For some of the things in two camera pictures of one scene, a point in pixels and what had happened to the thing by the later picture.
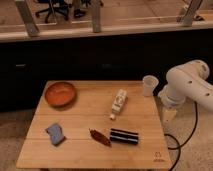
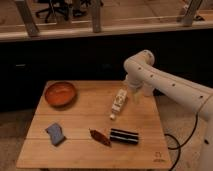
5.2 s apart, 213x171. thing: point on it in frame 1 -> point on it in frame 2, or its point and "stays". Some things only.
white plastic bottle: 119,102 stays
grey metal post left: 28,18 stays
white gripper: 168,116 -> 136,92
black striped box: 122,136 stays
